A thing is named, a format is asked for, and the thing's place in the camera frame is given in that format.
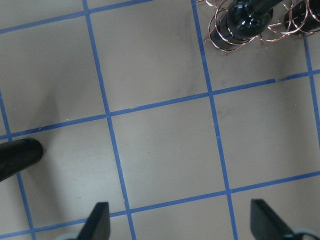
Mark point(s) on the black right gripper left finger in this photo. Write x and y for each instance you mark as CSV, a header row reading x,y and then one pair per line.
x,y
97,225

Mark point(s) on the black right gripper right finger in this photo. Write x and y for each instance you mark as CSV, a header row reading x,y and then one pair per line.
x,y
265,224

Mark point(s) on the dark wine bottle carried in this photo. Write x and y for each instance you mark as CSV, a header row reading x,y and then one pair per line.
x,y
18,155

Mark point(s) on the dark wine bottle front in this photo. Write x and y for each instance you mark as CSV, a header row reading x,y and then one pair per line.
x,y
242,21

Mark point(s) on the dark wine bottle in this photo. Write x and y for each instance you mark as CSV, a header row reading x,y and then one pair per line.
x,y
242,21
304,17

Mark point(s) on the dark wine bottle rear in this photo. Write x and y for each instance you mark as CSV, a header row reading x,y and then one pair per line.
x,y
304,17

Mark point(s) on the copper wire bottle basket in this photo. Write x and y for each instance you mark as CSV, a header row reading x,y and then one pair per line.
x,y
274,32

